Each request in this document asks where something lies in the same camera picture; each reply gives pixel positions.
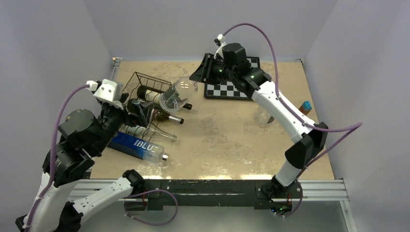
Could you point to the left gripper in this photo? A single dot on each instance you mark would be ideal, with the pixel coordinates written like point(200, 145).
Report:
point(142, 116)

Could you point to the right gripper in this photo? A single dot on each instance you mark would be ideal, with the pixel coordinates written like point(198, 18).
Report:
point(204, 73)

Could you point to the clear wine bottle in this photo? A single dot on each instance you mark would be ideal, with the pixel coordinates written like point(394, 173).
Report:
point(148, 133)

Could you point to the green bottle grey neck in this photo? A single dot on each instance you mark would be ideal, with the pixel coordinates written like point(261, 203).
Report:
point(162, 116)

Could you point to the black wire wine rack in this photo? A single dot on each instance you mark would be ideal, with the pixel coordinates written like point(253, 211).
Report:
point(139, 79)

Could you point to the blue square bottle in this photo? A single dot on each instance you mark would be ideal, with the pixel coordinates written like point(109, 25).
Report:
point(138, 148)

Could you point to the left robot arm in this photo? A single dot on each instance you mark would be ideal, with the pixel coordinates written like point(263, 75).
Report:
point(83, 137)

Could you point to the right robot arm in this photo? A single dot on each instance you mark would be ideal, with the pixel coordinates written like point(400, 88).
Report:
point(308, 142)

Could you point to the black white chessboard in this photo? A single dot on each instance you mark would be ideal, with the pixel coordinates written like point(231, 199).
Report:
point(227, 89)

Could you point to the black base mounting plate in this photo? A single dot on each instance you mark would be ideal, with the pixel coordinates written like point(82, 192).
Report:
point(256, 194)

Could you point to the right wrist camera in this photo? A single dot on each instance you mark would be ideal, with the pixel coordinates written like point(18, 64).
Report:
point(220, 43)

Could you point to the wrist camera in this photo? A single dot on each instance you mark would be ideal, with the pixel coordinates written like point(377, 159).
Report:
point(108, 91)
point(220, 43)

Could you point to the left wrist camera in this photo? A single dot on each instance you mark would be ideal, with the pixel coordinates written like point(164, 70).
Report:
point(108, 91)

